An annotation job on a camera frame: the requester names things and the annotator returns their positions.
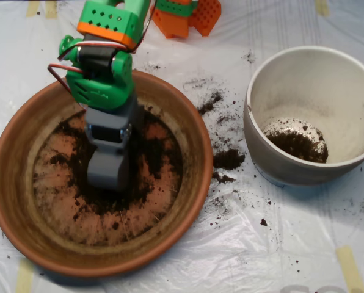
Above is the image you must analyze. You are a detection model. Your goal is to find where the dark soil pile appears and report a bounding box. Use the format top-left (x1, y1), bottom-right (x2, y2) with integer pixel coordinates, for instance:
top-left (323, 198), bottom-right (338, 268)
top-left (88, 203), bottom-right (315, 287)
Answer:
top-left (49, 103), bottom-right (183, 222)

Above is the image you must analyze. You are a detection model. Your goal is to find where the dark soil heap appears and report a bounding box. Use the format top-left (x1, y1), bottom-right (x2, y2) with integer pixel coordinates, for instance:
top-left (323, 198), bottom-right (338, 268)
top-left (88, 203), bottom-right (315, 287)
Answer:
top-left (263, 117), bottom-right (329, 164)

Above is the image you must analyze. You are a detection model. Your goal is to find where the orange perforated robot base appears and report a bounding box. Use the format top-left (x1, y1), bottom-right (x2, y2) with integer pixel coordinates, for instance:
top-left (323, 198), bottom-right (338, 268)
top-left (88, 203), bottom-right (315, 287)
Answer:
top-left (151, 0), bottom-right (222, 39)

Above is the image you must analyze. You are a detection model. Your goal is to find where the terracotta clay bowl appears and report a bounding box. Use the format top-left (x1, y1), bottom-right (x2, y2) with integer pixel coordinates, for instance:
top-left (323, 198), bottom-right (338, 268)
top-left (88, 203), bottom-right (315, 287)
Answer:
top-left (0, 67), bottom-right (214, 278)

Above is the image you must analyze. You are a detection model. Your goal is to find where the elongated spilled soil clump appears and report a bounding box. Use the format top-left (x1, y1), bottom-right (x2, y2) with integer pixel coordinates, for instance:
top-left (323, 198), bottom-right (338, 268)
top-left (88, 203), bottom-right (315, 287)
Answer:
top-left (198, 93), bottom-right (224, 115)

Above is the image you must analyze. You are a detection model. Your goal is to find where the flat spilled soil clump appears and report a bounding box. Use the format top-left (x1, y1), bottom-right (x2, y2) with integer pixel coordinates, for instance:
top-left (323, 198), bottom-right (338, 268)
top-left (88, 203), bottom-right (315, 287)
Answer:
top-left (212, 172), bottom-right (236, 184)

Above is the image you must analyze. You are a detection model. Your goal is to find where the large spilled soil clump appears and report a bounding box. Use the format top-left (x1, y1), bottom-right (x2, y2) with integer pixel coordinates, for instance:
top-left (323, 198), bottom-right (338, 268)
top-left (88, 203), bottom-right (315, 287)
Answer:
top-left (212, 148), bottom-right (246, 170)

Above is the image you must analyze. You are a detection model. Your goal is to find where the white ceramic pot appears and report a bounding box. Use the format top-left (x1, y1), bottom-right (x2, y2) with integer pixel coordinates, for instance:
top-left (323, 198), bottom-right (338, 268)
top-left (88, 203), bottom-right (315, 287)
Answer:
top-left (243, 45), bottom-right (364, 187)

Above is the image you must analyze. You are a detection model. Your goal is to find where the beige masking tape strip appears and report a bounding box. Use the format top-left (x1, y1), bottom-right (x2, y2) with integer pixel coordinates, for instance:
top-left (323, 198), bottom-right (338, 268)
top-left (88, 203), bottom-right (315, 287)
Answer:
top-left (15, 259), bottom-right (35, 293)
top-left (336, 246), bottom-right (364, 293)
top-left (45, 1), bottom-right (59, 20)
top-left (26, 1), bottom-right (39, 18)
top-left (315, 0), bottom-right (330, 16)

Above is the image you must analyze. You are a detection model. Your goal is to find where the clear plastic cover sheet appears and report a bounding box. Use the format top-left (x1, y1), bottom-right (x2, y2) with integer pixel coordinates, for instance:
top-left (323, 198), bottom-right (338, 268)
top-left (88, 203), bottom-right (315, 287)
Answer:
top-left (0, 0), bottom-right (364, 293)

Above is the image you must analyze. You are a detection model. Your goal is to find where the red white servo cable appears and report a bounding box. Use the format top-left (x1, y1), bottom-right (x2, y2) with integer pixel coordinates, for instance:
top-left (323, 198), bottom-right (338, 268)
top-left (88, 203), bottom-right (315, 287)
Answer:
top-left (57, 0), bottom-right (155, 62)
top-left (47, 63), bottom-right (88, 110)

